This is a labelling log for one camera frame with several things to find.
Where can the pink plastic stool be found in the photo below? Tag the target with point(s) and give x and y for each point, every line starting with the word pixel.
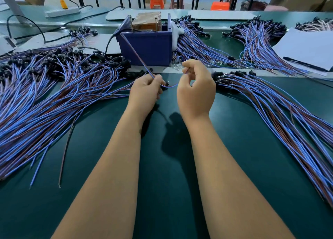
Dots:
pixel 276 8

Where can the white power strip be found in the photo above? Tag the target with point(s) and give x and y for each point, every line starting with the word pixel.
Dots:
pixel 62 12

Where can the blue plastic tester box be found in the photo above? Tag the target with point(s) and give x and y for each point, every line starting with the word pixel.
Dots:
pixel 151 50

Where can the white plastic device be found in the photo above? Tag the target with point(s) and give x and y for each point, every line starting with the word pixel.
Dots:
pixel 6 43

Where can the person's left forearm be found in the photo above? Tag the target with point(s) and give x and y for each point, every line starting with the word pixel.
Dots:
pixel 101 187

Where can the white paper sheet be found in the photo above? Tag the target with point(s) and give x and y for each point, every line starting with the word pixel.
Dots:
pixel 308 49

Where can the person's left hand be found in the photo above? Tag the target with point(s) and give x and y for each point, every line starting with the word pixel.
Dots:
pixel 144 98

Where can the brown cardboard block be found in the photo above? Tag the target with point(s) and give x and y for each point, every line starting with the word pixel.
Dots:
pixel 146 21

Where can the person's right hand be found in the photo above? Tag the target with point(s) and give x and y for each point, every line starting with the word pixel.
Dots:
pixel 196 98

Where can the white flat mat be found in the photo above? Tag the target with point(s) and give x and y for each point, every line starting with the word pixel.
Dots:
pixel 145 15
pixel 99 43
pixel 222 15

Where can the orange plug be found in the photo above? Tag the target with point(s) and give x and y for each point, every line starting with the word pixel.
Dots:
pixel 63 3

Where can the person's right forearm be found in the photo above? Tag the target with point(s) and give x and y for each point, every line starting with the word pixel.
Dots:
pixel 237 187

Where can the black pen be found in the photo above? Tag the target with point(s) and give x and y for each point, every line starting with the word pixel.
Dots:
pixel 304 64

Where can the open cardboard box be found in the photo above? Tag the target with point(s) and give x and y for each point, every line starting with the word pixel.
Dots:
pixel 32 1

